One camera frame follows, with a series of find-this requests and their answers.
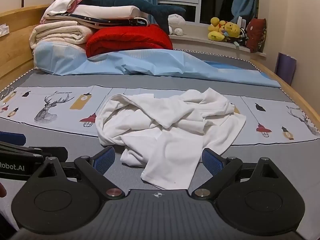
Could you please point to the red blanket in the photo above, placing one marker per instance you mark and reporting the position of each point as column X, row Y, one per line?
column 130, row 40

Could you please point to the yellow plush toy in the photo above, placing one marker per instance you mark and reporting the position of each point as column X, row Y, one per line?
column 215, row 28
column 231, row 31

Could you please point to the white and pink cloth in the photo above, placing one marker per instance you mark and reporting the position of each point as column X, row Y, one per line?
column 65, row 2

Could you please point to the cream folded blanket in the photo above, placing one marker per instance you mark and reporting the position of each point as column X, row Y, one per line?
column 57, row 33

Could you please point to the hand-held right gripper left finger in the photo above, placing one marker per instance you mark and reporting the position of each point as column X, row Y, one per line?
column 105, row 160

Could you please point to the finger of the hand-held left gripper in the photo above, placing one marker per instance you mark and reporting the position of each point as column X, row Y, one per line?
column 12, row 139
column 53, row 153

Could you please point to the wooden bed frame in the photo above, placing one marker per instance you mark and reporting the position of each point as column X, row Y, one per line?
column 295, row 95

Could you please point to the light blue bed sheet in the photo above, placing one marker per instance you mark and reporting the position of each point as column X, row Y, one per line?
column 155, row 62

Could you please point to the light blue pillow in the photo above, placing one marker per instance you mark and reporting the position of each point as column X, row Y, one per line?
column 55, row 57

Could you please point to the tissue box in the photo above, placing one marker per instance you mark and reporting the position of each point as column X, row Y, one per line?
column 3, row 30

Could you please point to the navy star-print blanket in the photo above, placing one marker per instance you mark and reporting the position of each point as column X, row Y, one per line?
column 112, row 21

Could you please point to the dark blue shark plush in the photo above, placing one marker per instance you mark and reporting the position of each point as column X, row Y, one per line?
column 120, row 1

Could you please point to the white garment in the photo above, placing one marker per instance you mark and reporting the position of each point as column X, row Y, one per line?
column 162, row 130

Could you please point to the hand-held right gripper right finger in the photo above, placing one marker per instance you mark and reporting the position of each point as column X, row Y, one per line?
column 212, row 160

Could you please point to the white plush toy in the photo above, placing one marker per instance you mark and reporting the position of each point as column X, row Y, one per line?
column 176, row 23

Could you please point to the white folded quilt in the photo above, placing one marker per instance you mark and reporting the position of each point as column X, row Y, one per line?
column 105, row 11

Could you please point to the white windowsill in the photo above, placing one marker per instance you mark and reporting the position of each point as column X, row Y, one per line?
column 197, row 41

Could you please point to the person's left hand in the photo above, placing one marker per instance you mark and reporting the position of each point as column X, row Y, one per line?
column 2, row 190

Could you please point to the wooden headboard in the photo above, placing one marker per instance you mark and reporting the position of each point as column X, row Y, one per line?
column 17, row 42

